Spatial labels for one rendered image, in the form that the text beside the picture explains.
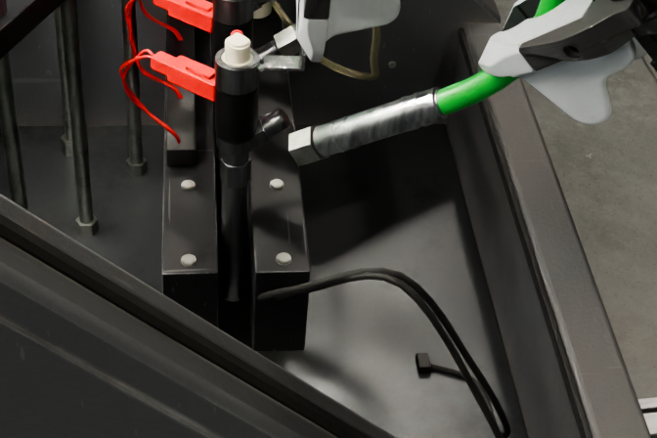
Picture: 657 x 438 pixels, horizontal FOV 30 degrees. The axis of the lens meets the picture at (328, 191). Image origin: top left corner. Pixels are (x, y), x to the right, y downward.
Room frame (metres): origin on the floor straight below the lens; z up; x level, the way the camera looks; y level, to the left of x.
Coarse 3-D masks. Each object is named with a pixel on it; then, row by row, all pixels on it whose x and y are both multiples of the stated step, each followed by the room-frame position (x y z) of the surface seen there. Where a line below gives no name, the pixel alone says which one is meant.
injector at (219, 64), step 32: (224, 64) 0.63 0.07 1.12; (256, 64) 0.63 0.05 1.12; (224, 96) 0.62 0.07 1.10; (256, 96) 0.63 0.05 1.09; (224, 128) 0.62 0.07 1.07; (256, 128) 0.63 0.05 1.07; (224, 160) 0.63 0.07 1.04; (224, 192) 0.63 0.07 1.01; (224, 224) 0.63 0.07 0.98; (224, 256) 0.63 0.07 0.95; (224, 288) 0.63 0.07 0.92
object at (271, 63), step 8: (264, 56) 0.64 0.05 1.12; (272, 56) 0.65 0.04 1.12; (280, 56) 0.65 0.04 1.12; (288, 56) 0.65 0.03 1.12; (296, 56) 0.65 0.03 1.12; (264, 64) 0.64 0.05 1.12; (272, 64) 0.64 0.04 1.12; (280, 64) 0.64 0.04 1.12; (288, 64) 0.64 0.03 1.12; (296, 64) 0.64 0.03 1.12
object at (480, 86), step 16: (544, 0) 0.51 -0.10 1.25; (560, 0) 0.51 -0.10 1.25; (464, 80) 0.53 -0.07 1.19; (480, 80) 0.52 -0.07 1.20; (496, 80) 0.51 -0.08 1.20; (512, 80) 0.52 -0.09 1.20; (448, 96) 0.52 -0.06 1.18; (464, 96) 0.52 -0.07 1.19; (480, 96) 0.52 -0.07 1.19; (448, 112) 0.52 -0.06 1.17
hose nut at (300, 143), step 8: (312, 128) 0.55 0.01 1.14; (288, 136) 0.55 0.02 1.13; (296, 136) 0.54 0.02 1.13; (304, 136) 0.54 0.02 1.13; (312, 136) 0.54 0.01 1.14; (288, 144) 0.54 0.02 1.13; (296, 144) 0.54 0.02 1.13; (304, 144) 0.54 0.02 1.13; (312, 144) 0.54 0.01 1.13; (296, 152) 0.54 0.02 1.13; (304, 152) 0.54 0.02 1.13; (312, 152) 0.54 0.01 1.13; (296, 160) 0.54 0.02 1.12; (304, 160) 0.54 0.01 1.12; (312, 160) 0.54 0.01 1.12
